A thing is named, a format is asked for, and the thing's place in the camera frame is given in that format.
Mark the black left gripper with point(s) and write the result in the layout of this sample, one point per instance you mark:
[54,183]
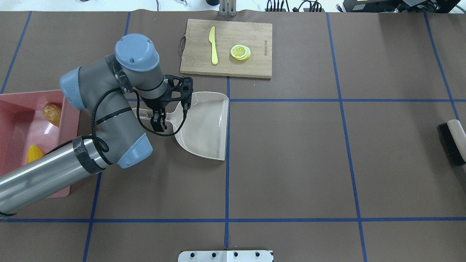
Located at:
[155,106]

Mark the beige plastic dustpan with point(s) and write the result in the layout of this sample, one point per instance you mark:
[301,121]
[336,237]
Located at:
[204,131]

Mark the brown toy potato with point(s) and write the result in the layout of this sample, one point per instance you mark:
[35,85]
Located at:
[52,113]

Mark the yellow toy corn cob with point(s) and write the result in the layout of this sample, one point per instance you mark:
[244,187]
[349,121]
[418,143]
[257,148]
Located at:
[34,153]

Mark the beige brush black bristles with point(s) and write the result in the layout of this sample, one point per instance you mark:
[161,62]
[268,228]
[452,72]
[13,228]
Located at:
[453,140]

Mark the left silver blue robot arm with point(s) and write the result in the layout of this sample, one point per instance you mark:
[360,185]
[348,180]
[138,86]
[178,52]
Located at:
[126,94]

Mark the pink plastic bin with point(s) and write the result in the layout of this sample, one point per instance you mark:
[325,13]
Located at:
[22,124]

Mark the yellow plastic toy knife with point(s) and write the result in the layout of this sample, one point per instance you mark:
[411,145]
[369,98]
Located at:
[212,40]

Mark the bamboo cutting board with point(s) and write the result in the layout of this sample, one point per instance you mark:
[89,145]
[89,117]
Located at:
[196,56]

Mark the yellow toy lemon slices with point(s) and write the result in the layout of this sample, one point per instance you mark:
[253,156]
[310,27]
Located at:
[240,52]

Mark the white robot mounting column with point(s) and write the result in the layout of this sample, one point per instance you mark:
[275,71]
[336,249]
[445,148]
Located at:
[226,256]

